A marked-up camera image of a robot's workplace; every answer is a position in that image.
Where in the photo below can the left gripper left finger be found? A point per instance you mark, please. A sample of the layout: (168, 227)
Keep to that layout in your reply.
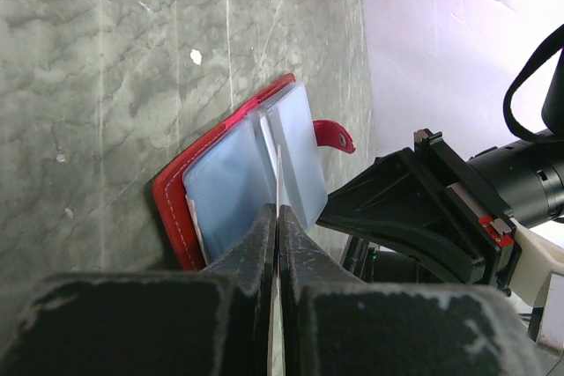
(210, 322)

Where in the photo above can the red leather card holder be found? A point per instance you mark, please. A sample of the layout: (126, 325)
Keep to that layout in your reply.
(267, 151)

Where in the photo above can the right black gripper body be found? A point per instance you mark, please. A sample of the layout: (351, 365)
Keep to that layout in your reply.
(475, 203)

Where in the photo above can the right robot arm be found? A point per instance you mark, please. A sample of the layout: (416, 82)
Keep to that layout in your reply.
(455, 218)

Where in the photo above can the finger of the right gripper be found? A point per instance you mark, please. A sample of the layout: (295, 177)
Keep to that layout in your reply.
(398, 188)
(447, 261)

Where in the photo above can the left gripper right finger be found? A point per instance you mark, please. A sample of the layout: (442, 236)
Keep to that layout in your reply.
(336, 324)

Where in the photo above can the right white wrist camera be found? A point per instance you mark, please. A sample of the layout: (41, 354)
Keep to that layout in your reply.
(538, 282)

